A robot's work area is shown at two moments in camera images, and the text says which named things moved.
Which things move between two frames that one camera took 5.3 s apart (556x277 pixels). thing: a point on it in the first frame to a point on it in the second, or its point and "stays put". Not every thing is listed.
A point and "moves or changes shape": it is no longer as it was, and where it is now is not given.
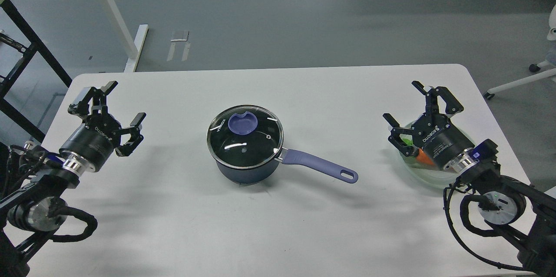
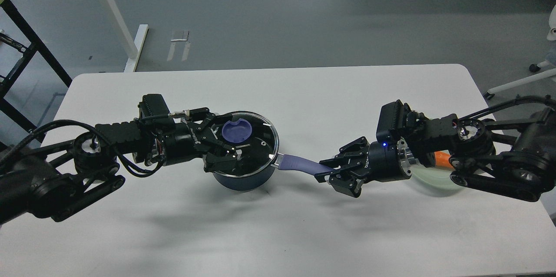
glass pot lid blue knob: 244,124 moves or changes shape
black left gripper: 95,142 to 185,141
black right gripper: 440,141 to 387,162
